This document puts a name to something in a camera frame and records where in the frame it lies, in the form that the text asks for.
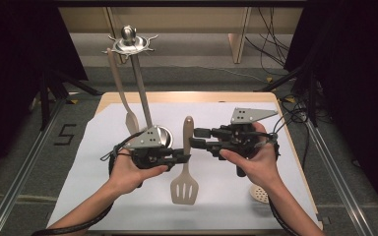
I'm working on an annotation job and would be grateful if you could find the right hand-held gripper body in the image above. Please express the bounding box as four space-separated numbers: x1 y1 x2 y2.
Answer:
210 107 280 160

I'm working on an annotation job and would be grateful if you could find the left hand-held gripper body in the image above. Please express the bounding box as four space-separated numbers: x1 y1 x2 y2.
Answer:
124 126 178 171

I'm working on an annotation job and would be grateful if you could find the beige slotted spatula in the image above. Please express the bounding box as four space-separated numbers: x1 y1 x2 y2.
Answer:
170 115 200 207

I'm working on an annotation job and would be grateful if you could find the steel utensil rack stand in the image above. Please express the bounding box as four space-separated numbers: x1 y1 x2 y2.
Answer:
101 25 174 149

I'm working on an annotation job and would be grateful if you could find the beige skimmer spoon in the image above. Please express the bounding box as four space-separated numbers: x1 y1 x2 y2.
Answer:
249 183 271 205

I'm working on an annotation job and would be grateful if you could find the beige solid spatula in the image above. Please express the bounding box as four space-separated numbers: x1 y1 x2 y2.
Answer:
106 47 141 136

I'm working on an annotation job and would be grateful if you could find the person's right hand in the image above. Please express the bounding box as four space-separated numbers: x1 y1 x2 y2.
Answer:
219 121 282 195

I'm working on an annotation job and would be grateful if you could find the person's left hand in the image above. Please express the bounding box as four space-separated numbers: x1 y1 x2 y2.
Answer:
107 148 169 196

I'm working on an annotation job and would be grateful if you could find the white table sheet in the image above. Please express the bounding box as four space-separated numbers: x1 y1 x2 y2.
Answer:
47 101 319 231

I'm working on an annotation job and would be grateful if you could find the black metal stand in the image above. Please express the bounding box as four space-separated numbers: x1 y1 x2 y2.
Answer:
257 64 320 128
38 68 103 132

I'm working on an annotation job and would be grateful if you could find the light wooden bench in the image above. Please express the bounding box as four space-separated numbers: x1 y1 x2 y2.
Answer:
58 7 304 65

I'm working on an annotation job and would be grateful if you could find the black curtain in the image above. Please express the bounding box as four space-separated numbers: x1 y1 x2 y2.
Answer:
0 0 89 186
284 0 378 225

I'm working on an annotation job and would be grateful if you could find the right hand-held gripper cable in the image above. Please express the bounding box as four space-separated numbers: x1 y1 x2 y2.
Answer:
268 110 310 236

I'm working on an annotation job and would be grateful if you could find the bundle of black floor cables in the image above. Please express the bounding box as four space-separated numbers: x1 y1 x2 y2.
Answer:
244 6 310 112

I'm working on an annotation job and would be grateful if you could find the aluminium floor rail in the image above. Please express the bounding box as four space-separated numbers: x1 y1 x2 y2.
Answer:
304 120 376 236
0 97 67 236

